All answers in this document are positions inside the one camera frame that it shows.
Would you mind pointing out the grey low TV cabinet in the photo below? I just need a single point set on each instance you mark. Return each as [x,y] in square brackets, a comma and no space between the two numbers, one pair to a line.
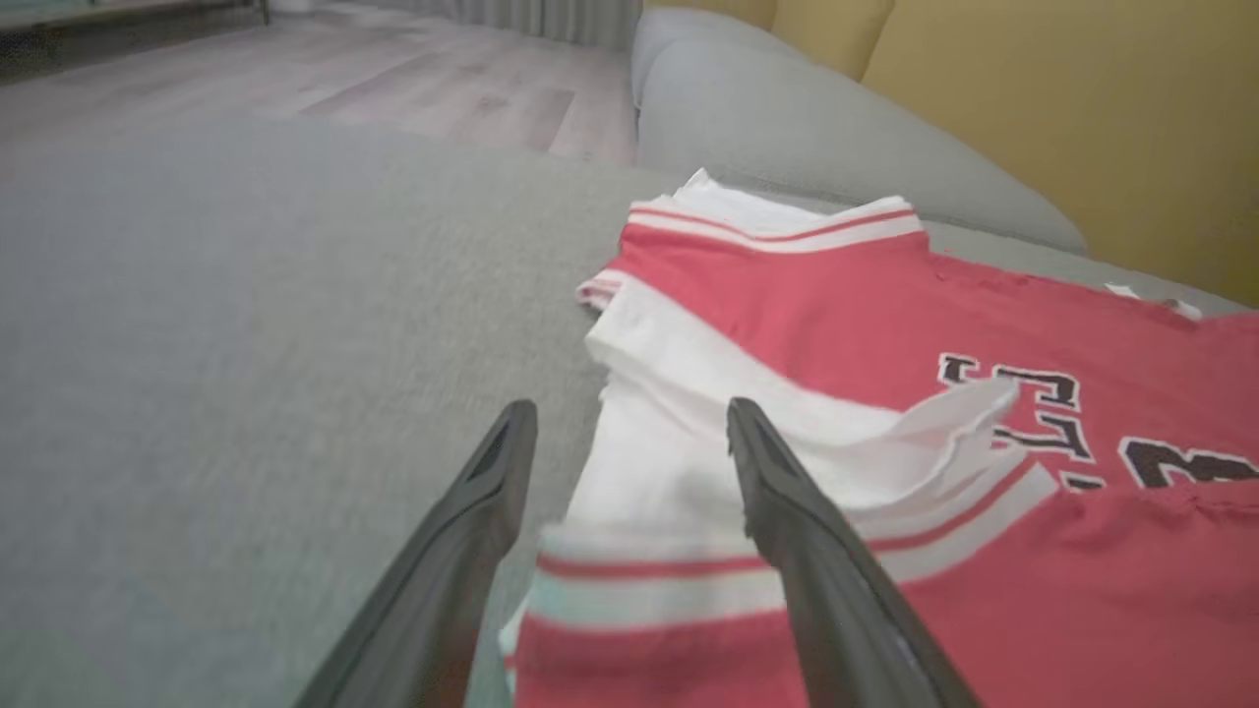
[148,6]

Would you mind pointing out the yellow sofa backrest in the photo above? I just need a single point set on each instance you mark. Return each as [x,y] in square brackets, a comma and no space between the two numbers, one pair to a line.
[1082,118]

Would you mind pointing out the grey sofa chaise cushion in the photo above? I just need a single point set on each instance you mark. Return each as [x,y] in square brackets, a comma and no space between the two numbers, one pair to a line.
[246,344]

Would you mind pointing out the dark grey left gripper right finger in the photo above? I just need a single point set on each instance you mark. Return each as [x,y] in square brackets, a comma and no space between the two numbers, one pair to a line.
[836,610]

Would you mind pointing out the grey pleated curtain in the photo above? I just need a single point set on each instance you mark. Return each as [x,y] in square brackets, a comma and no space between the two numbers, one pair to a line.
[551,18]

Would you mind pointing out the red white jersey with lettering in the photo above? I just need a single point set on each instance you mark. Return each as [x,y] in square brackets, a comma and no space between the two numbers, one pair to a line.
[836,315]

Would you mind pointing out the grey sofa seat cushion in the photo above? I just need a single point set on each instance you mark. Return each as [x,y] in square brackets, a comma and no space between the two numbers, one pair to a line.
[807,138]

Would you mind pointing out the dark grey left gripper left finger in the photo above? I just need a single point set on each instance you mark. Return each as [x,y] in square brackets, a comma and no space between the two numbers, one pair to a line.
[443,590]

